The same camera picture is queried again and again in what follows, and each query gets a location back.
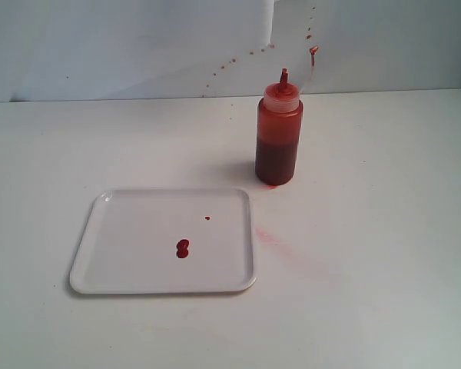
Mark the red ketchup squeeze bottle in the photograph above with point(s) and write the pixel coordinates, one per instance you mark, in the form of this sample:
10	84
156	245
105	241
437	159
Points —
279	119

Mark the white rectangular tray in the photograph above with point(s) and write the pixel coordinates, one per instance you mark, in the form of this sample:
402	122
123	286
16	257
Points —
129	243

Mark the red ketchup blob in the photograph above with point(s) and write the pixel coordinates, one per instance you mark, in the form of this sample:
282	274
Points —
182	248

